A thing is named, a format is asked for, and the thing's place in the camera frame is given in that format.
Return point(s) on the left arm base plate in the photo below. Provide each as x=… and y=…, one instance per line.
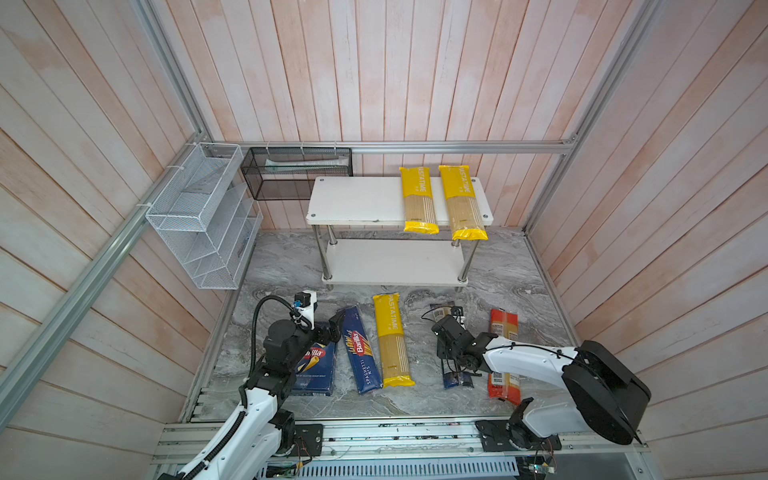
x=305, y=440

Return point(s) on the white two-tier shelf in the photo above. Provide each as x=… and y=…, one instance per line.
x=426, y=260

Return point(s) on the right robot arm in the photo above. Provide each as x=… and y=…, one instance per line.
x=598, y=393

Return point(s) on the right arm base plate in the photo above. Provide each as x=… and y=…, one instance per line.
x=503, y=436

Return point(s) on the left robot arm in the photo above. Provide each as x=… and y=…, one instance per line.
x=259, y=428

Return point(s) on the aluminium front rail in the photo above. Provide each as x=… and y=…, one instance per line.
x=378, y=438

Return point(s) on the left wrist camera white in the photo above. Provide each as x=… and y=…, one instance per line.
x=305, y=304

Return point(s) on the black mesh basket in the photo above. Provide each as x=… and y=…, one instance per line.
x=289, y=173

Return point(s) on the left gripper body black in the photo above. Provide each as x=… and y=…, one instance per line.
x=305, y=339

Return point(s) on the yellow Pastatime spaghetti bag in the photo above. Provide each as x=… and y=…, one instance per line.
x=465, y=218
x=391, y=340
x=419, y=210

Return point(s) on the blue Barilla rigatoni box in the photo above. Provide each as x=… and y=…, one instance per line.
x=316, y=371

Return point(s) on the red-end spaghetti bag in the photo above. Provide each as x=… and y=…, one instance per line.
x=504, y=386

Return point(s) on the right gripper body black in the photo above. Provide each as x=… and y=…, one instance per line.
x=446, y=352

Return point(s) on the white wire mesh organizer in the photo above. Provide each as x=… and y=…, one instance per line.
x=206, y=218

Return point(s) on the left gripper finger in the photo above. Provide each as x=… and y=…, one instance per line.
x=323, y=336
x=336, y=325

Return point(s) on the blue-end spaghetti bag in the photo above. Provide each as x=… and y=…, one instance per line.
x=452, y=375

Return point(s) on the blue Barilla spaghetti box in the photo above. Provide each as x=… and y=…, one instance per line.
x=360, y=354

